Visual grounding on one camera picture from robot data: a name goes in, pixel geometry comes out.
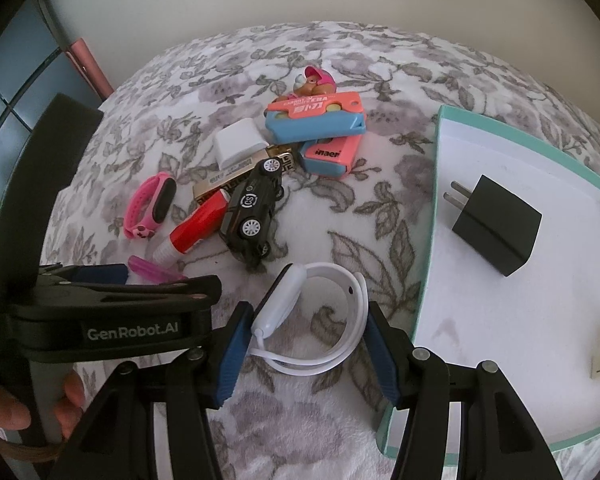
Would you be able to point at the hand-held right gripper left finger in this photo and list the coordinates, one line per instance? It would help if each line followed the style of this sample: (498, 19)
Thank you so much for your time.
(232, 355)

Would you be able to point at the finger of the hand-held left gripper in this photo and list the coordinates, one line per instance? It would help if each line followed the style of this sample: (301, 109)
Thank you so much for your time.
(155, 292)
(100, 275)

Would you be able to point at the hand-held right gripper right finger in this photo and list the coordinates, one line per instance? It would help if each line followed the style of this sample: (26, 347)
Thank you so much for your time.
(380, 355)

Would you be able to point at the pink translucent clip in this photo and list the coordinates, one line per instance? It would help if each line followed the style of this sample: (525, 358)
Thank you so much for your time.
(155, 267)

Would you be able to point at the teal box with white inside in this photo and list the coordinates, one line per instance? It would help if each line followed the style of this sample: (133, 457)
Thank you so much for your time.
(480, 310)

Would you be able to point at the white charger plug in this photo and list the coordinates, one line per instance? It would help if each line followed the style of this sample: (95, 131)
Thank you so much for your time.
(237, 145)

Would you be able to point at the person's left hand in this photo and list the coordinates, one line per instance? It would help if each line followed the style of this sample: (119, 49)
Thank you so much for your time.
(5, 402)

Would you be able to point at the pink smart band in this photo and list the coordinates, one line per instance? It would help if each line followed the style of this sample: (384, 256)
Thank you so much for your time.
(147, 220)

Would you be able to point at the red and white tube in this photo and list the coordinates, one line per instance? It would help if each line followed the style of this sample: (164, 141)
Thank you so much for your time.
(200, 222)

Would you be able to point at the gold patterned box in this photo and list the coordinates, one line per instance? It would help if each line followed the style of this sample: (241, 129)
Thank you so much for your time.
(215, 182)

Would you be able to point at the black toy car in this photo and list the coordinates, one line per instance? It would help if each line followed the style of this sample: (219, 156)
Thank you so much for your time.
(247, 205)

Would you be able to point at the floral fleece blanket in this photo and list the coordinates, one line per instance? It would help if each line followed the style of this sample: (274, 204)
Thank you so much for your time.
(340, 210)

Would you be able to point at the black charger plug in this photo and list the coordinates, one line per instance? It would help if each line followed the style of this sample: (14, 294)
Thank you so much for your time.
(500, 230)

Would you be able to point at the pink pole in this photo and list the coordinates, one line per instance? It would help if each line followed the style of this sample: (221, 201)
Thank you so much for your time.
(87, 65)

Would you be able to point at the dark blue wardrobe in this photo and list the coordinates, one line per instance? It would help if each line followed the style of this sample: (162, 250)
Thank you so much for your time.
(30, 60)

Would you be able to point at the pink and blue toy block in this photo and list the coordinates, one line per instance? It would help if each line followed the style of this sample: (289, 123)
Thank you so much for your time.
(315, 117)

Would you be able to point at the toy dog with pink hat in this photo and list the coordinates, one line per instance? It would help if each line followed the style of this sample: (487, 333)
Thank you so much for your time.
(312, 82)

